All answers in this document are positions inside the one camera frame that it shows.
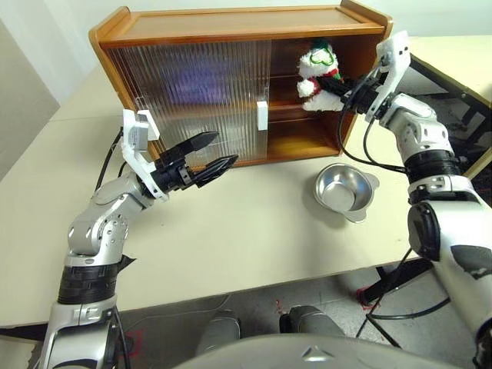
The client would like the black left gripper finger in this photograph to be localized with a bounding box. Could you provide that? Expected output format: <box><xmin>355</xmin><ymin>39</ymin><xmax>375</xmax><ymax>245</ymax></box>
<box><xmin>168</xmin><ymin>131</ymin><xmax>220</xmax><ymax>160</ymax></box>
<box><xmin>191</xmin><ymin>154</ymin><xmax>239</xmax><ymax>190</ymax></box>

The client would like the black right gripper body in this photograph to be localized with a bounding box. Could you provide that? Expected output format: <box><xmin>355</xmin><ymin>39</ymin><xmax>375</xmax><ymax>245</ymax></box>
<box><xmin>343</xmin><ymin>76</ymin><xmax>386</xmax><ymax>117</ymax></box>

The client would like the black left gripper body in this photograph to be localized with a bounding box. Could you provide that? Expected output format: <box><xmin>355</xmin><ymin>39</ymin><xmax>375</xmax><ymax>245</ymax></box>
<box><xmin>151</xmin><ymin>147</ymin><xmax>194</xmax><ymax>195</ymax></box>

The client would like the white plush snowman toy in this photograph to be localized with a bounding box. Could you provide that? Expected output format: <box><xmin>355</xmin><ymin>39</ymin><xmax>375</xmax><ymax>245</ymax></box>
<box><xmin>296</xmin><ymin>38</ymin><xmax>350</xmax><ymax>113</ymax></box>

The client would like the white door handle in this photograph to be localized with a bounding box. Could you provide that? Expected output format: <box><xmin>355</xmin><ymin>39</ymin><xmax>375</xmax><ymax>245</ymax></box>
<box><xmin>145</xmin><ymin>112</ymin><xmax>161</xmax><ymax>142</ymax></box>
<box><xmin>255</xmin><ymin>100</ymin><xmax>269</xmax><ymax>132</ymax></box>

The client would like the purple tissue pack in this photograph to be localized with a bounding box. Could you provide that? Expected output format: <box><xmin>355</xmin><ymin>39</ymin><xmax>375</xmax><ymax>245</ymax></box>
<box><xmin>165</xmin><ymin>52</ymin><xmax>236</xmax><ymax>105</ymax></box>

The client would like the ribbed clear sliding door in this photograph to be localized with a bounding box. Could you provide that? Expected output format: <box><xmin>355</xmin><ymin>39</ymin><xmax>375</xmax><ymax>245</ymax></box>
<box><xmin>102</xmin><ymin>41</ymin><xmax>254</xmax><ymax>171</ymax></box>
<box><xmin>130</xmin><ymin>38</ymin><xmax>273</xmax><ymax>168</ymax></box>

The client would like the wooden cabinet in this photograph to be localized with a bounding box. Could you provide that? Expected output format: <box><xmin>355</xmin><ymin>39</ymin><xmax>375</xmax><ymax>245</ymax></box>
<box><xmin>88</xmin><ymin>0</ymin><xmax>394</xmax><ymax>172</ymax></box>

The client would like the steel bowl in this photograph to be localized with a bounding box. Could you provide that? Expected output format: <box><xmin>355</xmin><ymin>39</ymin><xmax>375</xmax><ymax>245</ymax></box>
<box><xmin>314</xmin><ymin>162</ymin><xmax>381</xmax><ymax>224</ymax></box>

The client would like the dark grey rounded shape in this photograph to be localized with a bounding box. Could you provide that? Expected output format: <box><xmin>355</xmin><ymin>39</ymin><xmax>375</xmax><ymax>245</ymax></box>
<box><xmin>195</xmin><ymin>309</ymin><xmax>242</xmax><ymax>357</ymax></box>
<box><xmin>279</xmin><ymin>304</ymin><xmax>347</xmax><ymax>340</ymax></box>

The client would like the red floor tape mark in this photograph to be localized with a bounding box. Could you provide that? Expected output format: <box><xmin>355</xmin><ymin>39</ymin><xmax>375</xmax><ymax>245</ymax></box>
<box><xmin>354</xmin><ymin>287</ymin><xmax>381</xmax><ymax>311</ymax></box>
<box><xmin>125</xmin><ymin>329</ymin><xmax>146</xmax><ymax>355</ymax></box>

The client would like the black table leg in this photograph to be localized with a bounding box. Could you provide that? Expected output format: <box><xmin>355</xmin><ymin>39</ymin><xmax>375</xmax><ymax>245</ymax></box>
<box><xmin>361</xmin><ymin>258</ymin><xmax>436</xmax><ymax>305</ymax></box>

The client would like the grey robot torso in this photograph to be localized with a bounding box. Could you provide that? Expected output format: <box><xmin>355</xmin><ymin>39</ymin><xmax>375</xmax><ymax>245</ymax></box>
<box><xmin>191</xmin><ymin>333</ymin><xmax>464</xmax><ymax>369</ymax></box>

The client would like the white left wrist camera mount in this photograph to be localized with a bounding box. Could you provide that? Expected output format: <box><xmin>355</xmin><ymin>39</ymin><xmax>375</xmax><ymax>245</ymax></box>
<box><xmin>121</xmin><ymin>108</ymin><xmax>171</xmax><ymax>203</ymax></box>

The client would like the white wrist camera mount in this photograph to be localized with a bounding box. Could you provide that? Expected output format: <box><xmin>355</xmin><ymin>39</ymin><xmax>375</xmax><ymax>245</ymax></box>
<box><xmin>363</xmin><ymin>31</ymin><xmax>412</xmax><ymax>124</ymax></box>
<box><xmin>121</xmin><ymin>108</ymin><xmax>171</xmax><ymax>203</ymax></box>

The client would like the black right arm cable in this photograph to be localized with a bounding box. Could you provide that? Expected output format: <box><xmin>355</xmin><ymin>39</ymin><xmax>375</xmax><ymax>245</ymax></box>
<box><xmin>337</xmin><ymin>88</ymin><xmax>410</xmax><ymax>175</ymax></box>

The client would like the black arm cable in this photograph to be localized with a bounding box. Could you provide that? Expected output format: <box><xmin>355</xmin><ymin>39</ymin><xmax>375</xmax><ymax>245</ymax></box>
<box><xmin>94</xmin><ymin>126</ymin><xmax>128</xmax><ymax>194</ymax></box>
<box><xmin>337</xmin><ymin>88</ymin><xmax>410</xmax><ymax>175</ymax></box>

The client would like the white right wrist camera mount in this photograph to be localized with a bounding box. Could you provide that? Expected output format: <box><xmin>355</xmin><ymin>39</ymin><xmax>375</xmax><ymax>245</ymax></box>
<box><xmin>363</xmin><ymin>31</ymin><xmax>412</xmax><ymax>124</ymax></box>

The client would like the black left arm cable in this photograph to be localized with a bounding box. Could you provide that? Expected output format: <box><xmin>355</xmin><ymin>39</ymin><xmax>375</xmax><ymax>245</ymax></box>
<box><xmin>94</xmin><ymin>126</ymin><xmax>128</xmax><ymax>194</ymax></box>

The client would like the beige table with black frame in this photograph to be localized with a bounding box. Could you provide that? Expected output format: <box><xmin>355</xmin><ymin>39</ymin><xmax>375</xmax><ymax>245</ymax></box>
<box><xmin>407</xmin><ymin>35</ymin><xmax>492</xmax><ymax>178</ymax></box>

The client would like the thin white floor cable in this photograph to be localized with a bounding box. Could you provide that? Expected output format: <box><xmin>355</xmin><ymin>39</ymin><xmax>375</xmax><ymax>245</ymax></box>
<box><xmin>125</xmin><ymin>294</ymin><xmax>232</xmax><ymax>321</ymax></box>

